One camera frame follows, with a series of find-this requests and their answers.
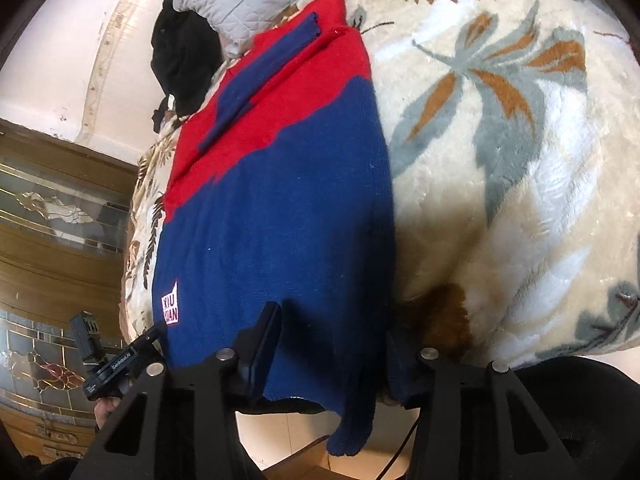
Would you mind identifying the black cable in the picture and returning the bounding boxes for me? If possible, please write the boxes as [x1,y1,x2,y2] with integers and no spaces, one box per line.
[379,410,422,480]

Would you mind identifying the red and blue knit sweater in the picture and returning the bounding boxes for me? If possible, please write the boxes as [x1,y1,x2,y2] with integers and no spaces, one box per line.
[150,0,399,459]

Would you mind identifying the brown cardboard box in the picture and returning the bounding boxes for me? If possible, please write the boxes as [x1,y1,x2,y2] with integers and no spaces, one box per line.
[262,434,417,480]

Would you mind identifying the black cloth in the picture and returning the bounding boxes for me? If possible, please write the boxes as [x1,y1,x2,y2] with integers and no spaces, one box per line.
[150,0,224,134]

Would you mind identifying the wooden cabinet with glass panels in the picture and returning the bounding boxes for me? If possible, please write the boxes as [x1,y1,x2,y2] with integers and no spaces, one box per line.
[0,117,142,466]

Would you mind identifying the person's left hand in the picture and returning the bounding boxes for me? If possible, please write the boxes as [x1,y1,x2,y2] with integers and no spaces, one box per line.
[93,394,124,432]

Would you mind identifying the grey quilted pillow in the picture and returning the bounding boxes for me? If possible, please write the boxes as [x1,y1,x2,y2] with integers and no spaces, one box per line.
[175,0,347,59]

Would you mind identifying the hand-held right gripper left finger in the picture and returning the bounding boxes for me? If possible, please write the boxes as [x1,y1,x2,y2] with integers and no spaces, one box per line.
[70,302,284,480]

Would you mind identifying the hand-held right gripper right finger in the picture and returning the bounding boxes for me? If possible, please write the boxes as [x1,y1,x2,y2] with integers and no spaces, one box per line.
[387,335,582,480]

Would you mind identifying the leaf print plush blanket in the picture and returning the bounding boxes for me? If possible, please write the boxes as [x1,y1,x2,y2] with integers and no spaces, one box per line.
[120,0,640,376]

